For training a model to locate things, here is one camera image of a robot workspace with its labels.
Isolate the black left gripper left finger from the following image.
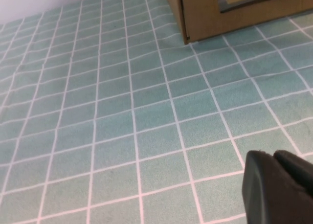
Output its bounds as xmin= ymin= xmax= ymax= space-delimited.
xmin=241 ymin=150 xmax=313 ymax=224

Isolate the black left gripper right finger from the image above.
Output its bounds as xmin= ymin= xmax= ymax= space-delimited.
xmin=273 ymin=150 xmax=313 ymax=198

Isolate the shoe box with small window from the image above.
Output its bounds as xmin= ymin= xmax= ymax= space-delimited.
xmin=163 ymin=0 xmax=313 ymax=45

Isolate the green white grid tablecloth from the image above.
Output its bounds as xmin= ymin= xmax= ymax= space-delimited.
xmin=0 ymin=0 xmax=313 ymax=224

